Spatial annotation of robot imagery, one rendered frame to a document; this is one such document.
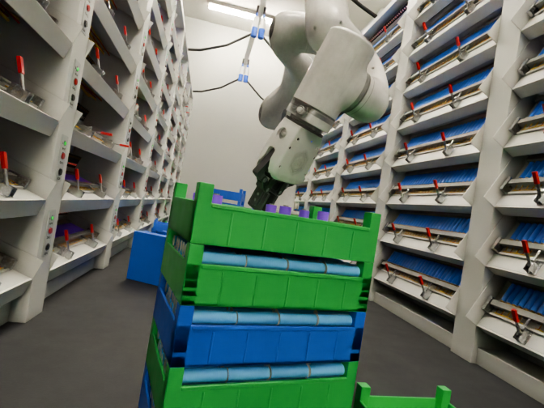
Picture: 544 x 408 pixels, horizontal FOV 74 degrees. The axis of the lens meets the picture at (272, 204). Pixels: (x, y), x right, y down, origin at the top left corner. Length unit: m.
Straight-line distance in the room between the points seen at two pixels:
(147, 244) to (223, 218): 1.11
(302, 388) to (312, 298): 0.14
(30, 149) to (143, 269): 0.71
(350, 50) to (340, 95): 0.07
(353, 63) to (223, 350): 0.47
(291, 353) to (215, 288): 0.16
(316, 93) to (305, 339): 0.38
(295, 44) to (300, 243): 0.65
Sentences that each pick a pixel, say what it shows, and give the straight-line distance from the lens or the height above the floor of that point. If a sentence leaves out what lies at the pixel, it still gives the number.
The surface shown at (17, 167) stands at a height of 0.38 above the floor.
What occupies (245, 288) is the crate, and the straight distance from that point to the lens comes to 0.51.
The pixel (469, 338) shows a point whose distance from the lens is 1.39.
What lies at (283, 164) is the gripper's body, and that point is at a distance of 0.61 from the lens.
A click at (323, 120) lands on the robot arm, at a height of 0.54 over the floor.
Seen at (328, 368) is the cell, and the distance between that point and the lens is 0.63.
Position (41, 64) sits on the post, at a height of 0.65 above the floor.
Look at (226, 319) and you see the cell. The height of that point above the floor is 0.22.
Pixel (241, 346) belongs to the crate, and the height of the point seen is 0.19.
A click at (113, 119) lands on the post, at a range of 1.77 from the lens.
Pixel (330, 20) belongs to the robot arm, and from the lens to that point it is 0.75.
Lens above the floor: 0.38
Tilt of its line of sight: 1 degrees up
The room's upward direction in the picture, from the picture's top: 9 degrees clockwise
